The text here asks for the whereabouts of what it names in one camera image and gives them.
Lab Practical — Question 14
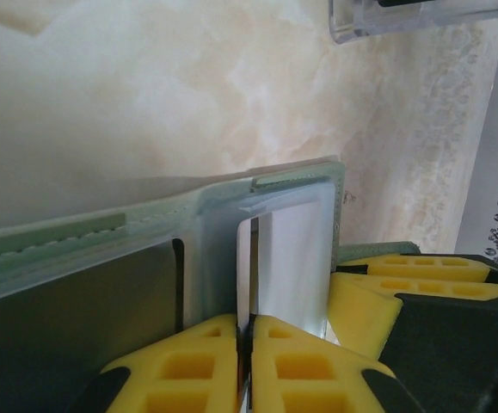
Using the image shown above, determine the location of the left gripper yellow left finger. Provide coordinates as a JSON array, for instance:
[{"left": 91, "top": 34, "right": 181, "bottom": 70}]
[{"left": 76, "top": 312, "right": 239, "bottom": 413}]

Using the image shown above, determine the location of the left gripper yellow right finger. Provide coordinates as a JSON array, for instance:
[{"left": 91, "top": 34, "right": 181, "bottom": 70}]
[{"left": 249, "top": 314, "right": 409, "bottom": 413}]

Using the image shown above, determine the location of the silver credit card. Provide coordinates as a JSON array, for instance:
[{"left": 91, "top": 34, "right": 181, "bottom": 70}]
[{"left": 234, "top": 214, "right": 256, "bottom": 413}]

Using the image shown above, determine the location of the black credit card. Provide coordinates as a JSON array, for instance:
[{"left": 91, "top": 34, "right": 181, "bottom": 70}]
[{"left": 0, "top": 237, "right": 185, "bottom": 413}]

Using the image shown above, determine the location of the green card holder wallet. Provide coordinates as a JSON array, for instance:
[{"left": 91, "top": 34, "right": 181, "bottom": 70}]
[{"left": 0, "top": 161, "right": 421, "bottom": 413}]

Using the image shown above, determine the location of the clear acrylic card stand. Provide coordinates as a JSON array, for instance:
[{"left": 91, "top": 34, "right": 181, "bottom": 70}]
[{"left": 328, "top": 0, "right": 498, "bottom": 46}]

